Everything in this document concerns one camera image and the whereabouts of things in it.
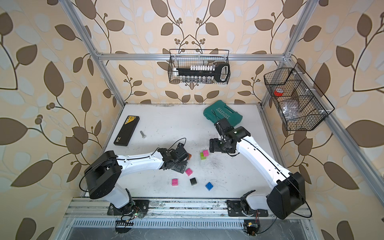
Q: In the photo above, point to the black flat box yellow label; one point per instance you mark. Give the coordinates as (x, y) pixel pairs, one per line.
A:
(125, 134)

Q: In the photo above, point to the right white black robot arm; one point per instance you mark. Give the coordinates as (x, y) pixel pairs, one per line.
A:
(287, 189)

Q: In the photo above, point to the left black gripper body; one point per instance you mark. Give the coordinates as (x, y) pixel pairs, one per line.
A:
(179, 166)

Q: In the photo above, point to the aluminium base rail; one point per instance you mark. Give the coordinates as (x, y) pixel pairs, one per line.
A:
(162, 208)

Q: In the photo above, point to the green lego brick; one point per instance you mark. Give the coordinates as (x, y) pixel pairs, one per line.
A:
(202, 156)

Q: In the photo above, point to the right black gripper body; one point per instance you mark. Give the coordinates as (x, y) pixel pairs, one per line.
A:
(219, 145)

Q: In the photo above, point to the right circuit board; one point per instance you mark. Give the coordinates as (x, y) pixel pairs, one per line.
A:
(251, 228)

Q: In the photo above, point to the green plastic tool case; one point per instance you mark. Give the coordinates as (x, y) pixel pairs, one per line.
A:
(220, 110)

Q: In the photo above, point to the black lego brick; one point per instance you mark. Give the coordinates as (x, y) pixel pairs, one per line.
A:
(193, 181)

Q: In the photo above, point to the back black wire basket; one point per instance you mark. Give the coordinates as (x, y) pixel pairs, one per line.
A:
(180, 58)

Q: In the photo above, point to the black wire basket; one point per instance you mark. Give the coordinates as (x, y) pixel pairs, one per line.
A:
(180, 58)
(314, 105)

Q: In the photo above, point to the clear plastic bag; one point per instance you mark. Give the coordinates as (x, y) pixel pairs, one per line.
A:
(290, 109)

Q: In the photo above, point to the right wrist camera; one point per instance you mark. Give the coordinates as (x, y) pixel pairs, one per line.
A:
(223, 124)

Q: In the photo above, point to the dark blue lego brick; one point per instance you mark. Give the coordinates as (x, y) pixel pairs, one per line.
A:
(209, 186)

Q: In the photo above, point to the red tape roll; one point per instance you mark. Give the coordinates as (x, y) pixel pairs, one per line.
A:
(278, 92)

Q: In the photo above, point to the right black wire basket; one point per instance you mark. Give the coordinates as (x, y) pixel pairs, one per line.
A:
(314, 105)

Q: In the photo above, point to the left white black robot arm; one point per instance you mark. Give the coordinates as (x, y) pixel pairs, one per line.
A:
(102, 176)

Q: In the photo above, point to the black socket holder tool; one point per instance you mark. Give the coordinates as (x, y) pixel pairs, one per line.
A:
(217, 72)

